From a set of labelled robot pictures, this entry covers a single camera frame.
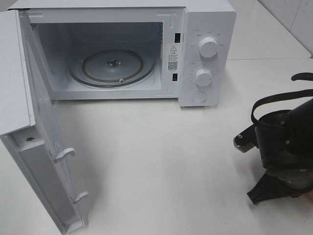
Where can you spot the glass microwave turntable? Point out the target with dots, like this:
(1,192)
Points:
(110,68)

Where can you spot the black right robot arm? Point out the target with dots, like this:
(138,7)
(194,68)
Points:
(302,122)

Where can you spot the white warning label sticker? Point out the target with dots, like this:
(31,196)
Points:
(173,55)

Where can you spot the round white door release button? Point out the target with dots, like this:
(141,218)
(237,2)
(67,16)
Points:
(199,97)

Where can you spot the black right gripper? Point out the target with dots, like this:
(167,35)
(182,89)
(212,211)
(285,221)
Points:
(287,159)

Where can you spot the pink round plate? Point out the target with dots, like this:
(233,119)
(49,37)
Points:
(309,196)

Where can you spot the white microwave door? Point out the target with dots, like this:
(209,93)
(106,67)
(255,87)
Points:
(28,125)

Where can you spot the white microwave knob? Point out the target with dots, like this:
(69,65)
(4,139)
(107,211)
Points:
(203,77)
(208,47)

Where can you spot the white microwave oven body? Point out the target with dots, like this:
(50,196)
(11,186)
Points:
(69,27)

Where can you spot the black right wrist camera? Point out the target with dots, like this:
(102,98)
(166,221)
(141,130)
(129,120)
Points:
(246,140)

